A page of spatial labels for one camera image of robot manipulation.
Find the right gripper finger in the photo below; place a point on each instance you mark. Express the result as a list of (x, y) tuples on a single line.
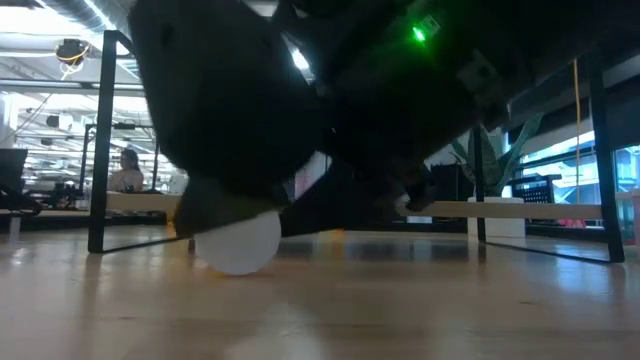
[(220, 207), (320, 205)]

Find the orange cup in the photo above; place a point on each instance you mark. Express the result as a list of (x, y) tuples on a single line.
[(240, 250)]

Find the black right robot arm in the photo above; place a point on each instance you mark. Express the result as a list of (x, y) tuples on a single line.
[(400, 100)]

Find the person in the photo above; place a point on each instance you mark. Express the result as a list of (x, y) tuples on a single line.
[(127, 175)]

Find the long ceiling light tube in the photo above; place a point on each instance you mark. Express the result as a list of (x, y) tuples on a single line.
[(50, 86)]

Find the snake plant in white pot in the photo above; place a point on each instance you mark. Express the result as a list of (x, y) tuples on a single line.
[(497, 220)]

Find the black background monitor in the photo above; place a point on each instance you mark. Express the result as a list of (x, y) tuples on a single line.
[(12, 170)]

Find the black plastic crate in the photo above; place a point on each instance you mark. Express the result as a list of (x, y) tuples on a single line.
[(534, 191)]

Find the black background station frame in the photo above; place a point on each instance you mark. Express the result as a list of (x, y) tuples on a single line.
[(125, 126)]

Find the wooden shelf black metal frame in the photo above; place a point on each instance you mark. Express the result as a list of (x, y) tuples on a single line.
[(500, 210)]

